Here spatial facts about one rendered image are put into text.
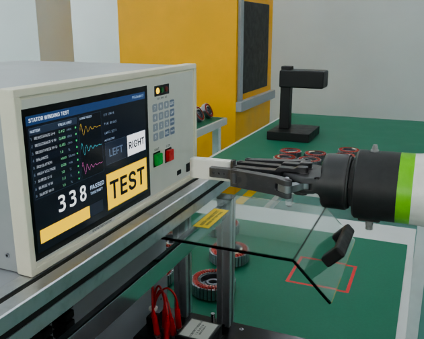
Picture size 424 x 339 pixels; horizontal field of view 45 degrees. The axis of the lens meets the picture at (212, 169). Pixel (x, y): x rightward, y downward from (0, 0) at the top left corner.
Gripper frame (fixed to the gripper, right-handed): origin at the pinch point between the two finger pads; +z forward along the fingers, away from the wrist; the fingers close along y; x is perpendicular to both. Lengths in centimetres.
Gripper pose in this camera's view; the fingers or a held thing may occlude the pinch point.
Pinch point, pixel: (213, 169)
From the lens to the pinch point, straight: 76.3
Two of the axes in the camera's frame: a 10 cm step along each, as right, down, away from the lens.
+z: -9.2, -0.9, 3.7
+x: -0.1, -9.6, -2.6
